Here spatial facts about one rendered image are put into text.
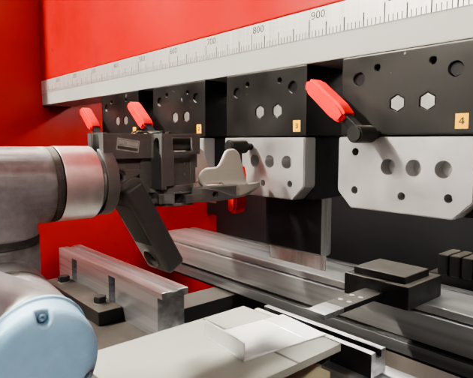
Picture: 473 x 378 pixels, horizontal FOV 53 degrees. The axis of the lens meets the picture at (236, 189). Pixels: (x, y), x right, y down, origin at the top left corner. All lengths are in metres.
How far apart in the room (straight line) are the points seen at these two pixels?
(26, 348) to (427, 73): 0.41
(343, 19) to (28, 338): 0.44
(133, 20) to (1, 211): 0.56
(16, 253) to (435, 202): 0.39
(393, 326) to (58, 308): 0.66
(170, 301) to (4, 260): 0.52
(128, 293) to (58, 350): 0.69
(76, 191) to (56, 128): 0.90
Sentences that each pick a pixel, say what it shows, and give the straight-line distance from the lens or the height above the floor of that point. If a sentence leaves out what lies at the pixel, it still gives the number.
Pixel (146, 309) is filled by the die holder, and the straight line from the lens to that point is 0.96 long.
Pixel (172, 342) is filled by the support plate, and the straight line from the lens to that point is 0.62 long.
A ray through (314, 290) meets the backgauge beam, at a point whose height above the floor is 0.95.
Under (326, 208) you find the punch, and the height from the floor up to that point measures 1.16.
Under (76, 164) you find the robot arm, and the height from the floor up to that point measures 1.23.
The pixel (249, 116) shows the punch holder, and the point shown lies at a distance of 0.65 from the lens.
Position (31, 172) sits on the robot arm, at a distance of 0.46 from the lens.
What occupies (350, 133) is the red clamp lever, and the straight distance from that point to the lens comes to 0.49.
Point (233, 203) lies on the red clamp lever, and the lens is 0.63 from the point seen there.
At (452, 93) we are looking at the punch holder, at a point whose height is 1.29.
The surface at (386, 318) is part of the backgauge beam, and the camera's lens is 0.89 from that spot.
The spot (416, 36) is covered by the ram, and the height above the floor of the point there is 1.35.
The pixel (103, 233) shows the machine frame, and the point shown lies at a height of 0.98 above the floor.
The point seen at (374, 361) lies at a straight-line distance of 0.62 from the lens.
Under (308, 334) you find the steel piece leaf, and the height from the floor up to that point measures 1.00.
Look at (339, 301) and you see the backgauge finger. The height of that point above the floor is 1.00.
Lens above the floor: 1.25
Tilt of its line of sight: 6 degrees down
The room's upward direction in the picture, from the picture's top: straight up
